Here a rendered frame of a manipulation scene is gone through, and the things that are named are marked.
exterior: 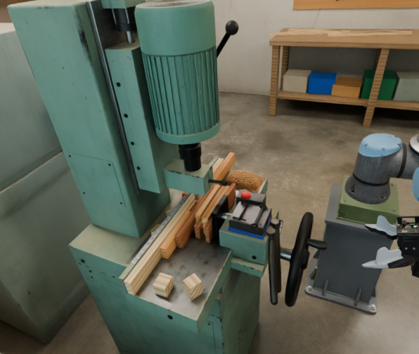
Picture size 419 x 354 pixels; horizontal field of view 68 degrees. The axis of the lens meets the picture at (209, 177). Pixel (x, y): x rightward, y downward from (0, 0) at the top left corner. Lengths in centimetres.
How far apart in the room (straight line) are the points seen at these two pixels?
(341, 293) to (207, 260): 118
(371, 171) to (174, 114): 96
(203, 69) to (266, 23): 349
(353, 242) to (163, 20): 130
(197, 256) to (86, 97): 52
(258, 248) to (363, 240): 84
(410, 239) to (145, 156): 70
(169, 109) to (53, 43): 32
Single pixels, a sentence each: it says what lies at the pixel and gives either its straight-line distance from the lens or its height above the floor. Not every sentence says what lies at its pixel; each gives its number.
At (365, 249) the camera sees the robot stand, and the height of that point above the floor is 41.
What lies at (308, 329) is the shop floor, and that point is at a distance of 183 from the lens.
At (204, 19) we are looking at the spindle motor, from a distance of 72.
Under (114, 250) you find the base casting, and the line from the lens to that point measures 111.
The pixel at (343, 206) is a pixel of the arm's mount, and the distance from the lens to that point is 152.
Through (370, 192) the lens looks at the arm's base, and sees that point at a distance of 152.
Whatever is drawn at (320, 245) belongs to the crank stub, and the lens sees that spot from 90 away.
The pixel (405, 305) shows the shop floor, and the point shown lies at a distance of 206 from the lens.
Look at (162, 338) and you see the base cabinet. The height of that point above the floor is 41.
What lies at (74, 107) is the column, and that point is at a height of 128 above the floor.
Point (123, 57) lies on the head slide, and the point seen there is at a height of 140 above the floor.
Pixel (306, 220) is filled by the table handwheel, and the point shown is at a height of 95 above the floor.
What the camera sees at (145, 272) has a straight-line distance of 86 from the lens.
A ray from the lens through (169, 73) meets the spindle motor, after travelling 72.
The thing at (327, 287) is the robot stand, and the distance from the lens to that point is 192.
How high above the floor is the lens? 158
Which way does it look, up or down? 35 degrees down
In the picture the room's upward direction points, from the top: 5 degrees counter-clockwise
